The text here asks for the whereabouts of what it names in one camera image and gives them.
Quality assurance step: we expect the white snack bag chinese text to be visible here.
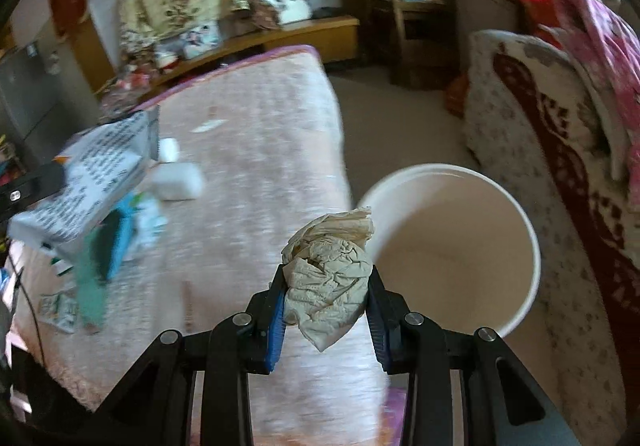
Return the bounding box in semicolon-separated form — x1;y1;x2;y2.
8;108;158;261

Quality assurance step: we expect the beige paper ball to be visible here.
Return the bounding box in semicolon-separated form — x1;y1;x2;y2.
282;208;374;352

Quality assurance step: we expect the white round trash bin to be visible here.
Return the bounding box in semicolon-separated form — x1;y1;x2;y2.
359;163;541;336

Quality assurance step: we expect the green white paper packet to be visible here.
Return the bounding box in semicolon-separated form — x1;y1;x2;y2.
37;291;78;335

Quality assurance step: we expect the blue plastic wrapper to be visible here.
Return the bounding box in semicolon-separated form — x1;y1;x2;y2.
94;192;167;281

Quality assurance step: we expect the pink quilted mattress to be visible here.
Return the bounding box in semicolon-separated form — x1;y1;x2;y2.
14;46;387;445

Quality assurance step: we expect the floral covered sofa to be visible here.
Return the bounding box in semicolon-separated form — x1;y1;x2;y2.
464;30;639;445

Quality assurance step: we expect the pink floral blanket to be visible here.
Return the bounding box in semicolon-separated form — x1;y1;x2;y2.
547;0;639;211

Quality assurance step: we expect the wooden chair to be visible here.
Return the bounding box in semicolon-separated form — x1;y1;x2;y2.
366;0;460;90

